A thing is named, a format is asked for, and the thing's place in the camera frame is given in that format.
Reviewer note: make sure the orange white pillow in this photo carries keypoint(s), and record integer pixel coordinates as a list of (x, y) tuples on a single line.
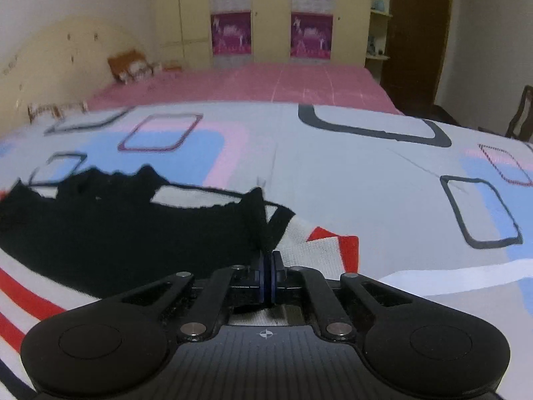
[(130, 66)]

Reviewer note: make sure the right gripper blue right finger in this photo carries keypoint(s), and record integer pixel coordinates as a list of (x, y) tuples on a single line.
[(317, 298)]

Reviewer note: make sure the dark wooden chair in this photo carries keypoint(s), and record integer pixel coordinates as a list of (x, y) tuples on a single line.
[(521, 125)]

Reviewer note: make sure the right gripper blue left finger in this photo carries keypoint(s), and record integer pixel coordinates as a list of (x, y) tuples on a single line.
[(213, 301)]

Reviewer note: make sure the striped red black white sweater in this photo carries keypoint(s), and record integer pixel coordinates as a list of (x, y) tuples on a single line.
[(93, 235)]

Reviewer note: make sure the patterned grey pink blue bedspread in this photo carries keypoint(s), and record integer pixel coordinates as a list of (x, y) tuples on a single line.
[(441, 301)]

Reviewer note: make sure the pink bed sheet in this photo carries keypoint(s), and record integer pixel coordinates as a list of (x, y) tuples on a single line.
[(324, 85)]

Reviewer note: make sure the dark brown wooden door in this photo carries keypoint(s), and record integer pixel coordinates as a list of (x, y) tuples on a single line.
[(415, 47)]

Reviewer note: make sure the cream curved headboard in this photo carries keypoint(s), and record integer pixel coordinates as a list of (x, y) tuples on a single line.
[(63, 63)]

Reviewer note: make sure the floral pillow at bed edge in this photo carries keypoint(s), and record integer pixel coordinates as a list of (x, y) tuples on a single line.
[(47, 112)]

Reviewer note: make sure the cream yellow wardrobe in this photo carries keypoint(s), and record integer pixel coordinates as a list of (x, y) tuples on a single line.
[(184, 29)]

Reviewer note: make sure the cream open shelf unit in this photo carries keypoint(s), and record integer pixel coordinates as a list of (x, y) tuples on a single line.
[(379, 17)]

